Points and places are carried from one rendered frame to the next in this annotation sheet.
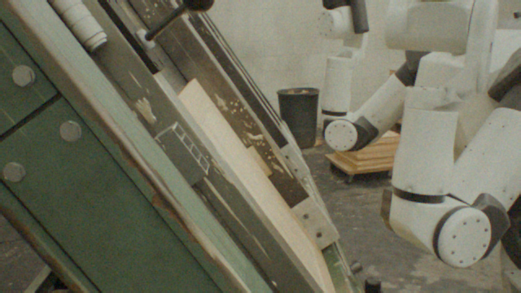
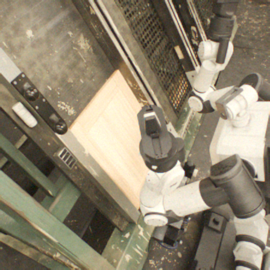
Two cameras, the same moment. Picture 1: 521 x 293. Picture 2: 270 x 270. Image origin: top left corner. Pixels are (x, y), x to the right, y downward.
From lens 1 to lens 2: 0.72 m
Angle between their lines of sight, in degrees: 43
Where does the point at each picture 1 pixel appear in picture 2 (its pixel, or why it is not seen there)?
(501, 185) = (179, 211)
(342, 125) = (196, 100)
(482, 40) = (163, 187)
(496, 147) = (184, 199)
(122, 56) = (44, 125)
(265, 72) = not seen: outside the picture
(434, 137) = (148, 194)
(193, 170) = (66, 166)
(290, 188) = not seen: hidden behind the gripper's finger
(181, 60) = (113, 60)
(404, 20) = not seen: hidden behind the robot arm
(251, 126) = (142, 96)
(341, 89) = (204, 82)
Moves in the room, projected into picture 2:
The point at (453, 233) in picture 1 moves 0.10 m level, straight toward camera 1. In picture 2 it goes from (147, 220) to (123, 240)
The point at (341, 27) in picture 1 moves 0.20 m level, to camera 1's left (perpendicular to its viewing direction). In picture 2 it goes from (208, 56) to (160, 43)
